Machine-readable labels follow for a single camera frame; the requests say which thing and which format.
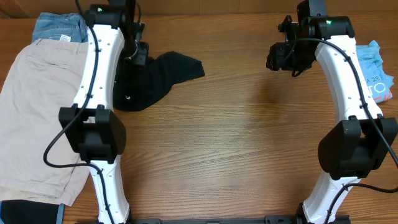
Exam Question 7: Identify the black t-shirt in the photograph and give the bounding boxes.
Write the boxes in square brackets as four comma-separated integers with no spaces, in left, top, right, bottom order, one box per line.
[113,51,205,111]

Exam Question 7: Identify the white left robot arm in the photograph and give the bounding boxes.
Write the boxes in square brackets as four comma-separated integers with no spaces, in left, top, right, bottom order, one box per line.
[58,0,149,223]

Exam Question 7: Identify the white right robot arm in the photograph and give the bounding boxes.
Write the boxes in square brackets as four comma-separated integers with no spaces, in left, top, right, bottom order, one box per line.
[266,16,397,223]

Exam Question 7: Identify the blue denim jeans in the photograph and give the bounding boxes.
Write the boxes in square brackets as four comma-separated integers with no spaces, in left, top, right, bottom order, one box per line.
[32,12,88,43]

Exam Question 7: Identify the light blue printed t-shirt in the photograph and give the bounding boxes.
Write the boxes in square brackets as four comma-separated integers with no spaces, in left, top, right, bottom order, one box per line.
[356,40,394,103]

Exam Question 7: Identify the beige shorts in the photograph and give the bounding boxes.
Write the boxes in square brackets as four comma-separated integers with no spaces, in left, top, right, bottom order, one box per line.
[1,39,89,206]

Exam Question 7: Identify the black garment with blue trim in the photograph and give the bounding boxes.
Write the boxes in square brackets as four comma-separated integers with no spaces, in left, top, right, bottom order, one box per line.
[1,200,65,224]

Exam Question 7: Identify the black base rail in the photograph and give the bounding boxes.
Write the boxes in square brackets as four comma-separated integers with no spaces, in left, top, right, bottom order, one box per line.
[74,213,351,224]

